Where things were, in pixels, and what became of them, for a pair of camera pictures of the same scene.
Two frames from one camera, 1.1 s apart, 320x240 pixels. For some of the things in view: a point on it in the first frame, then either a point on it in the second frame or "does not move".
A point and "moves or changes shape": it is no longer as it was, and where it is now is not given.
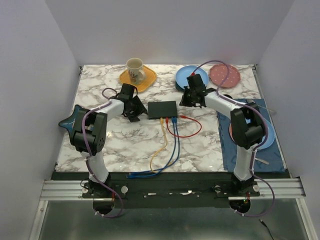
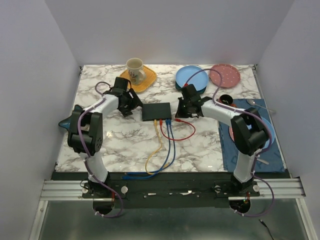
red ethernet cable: [185, 117] moves or changes shape
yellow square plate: [150, 76] does not move
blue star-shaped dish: [69, 123] does not move
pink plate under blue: [230, 132] does not move
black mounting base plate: [169, 189] does not move
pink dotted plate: [218, 72] does not move
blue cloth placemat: [270, 159] does not move
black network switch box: [158, 109] moves or changes shape
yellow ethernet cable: [161, 119] → [155, 127]
